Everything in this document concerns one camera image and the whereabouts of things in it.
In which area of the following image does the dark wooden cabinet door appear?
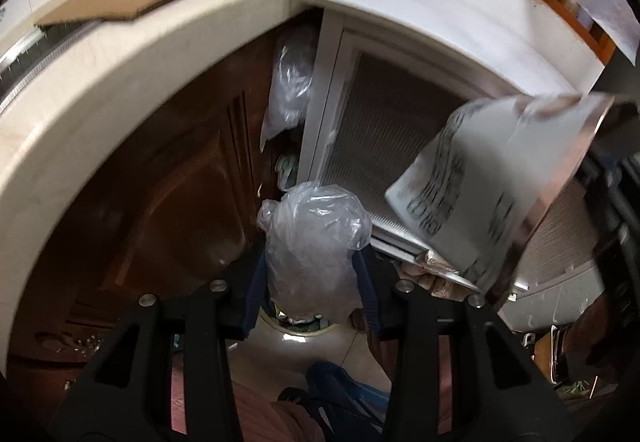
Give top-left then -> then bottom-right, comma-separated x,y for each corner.
10,22 -> 323,375

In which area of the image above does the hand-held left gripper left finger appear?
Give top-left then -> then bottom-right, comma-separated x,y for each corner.
50,242 -> 269,442

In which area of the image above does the round trash bin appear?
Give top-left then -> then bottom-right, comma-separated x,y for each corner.
257,299 -> 347,339

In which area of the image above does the steel sink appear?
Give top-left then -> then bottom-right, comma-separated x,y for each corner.
0,19 -> 103,113

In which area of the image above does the person's blue shoe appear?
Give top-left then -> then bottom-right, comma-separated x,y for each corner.
277,362 -> 392,442

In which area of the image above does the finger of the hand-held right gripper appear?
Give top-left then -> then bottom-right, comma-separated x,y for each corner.
597,99 -> 640,139

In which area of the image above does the clear plastic bag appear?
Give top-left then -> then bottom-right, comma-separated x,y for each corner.
256,181 -> 373,325
259,39 -> 319,156

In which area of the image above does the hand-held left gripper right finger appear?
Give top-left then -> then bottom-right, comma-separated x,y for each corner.
350,251 -> 576,442

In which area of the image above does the silver white printed pouch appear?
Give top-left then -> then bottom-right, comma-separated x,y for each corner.
385,94 -> 616,293

